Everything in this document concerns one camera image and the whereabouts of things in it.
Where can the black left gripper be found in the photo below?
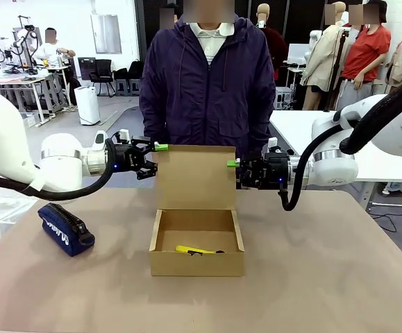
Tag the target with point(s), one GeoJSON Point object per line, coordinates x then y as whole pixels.
{"type": "Point", "coordinates": [127, 157]}

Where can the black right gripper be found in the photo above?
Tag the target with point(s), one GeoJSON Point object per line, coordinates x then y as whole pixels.
{"type": "Point", "coordinates": [273, 170]}

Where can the brown cardboard box with lid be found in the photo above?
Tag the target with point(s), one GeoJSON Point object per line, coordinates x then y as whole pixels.
{"type": "Point", "coordinates": [195, 208]}

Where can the yellow black utility knife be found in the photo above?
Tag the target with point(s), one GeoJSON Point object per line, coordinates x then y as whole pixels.
{"type": "Point", "coordinates": [193, 249]}

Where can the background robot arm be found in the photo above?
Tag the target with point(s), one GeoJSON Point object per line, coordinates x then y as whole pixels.
{"type": "Point", "coordinates": [22, 41]}

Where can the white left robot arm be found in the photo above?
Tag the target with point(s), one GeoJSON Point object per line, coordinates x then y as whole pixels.
{"type": "Point", "coordinates": [16, 149]}

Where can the white table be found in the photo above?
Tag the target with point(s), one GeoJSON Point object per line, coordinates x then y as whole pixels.
{"type": "Point", "coordinates": [298, 119]}

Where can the white air purifier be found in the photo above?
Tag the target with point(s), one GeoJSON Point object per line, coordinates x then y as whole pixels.
{"type": "Point", "coordinates": [87, 105]}

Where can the black backpack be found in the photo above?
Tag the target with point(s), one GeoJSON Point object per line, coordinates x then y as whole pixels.
{"type": "Point", "coordinates": [135, 71]}

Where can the person in purple jacket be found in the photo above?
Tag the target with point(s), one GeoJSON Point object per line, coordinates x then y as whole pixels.
{"type": "Point", "coordinates": [207, 90]}

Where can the black office chair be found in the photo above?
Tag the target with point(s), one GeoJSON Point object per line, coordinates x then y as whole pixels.
{"type": "Point", "coordinates": [102, 74]}

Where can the navy blue zipper pencil case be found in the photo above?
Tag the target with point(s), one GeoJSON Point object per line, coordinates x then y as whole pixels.
{"type": "Point", "coordinates": [65, 229]}

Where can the mannequin in dark red top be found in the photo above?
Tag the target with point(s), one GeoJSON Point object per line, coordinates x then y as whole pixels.
{"type": "Point", "coordinates": [275, 41]}

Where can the mannequin in beige coat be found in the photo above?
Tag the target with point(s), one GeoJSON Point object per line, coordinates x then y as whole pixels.
{"type": "Point", "coordinates": [322, 59]}

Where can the black light stand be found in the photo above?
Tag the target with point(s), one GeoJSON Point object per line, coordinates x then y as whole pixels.
{"type": "Point", "coordinates": [339, 66]}

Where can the seated person in white shirt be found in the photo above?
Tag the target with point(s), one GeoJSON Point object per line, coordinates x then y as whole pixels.
{"type": "Point", "coordinates": [55, 46]}

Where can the grey workshop desk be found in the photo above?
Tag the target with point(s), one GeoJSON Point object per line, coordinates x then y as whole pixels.
{"type": "Point", "coordinates": [13, 86]}

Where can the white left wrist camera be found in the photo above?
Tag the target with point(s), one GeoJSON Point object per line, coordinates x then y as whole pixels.
{"type": "Point", "coordinates": [124, 135]}

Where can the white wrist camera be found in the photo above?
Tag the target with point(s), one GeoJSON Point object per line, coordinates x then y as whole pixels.
{"type": "Point", "coordinates": [273, 143]}
{"type": "Point", "coordinates": [124, 135]}

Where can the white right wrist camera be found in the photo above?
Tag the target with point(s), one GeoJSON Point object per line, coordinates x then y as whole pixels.
{"type": "Point", "coordinates": [273, 143]}

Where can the white wall panel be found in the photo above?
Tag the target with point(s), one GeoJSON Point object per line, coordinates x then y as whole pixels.
{"type": "Point", "coordinates": [106, 33]}

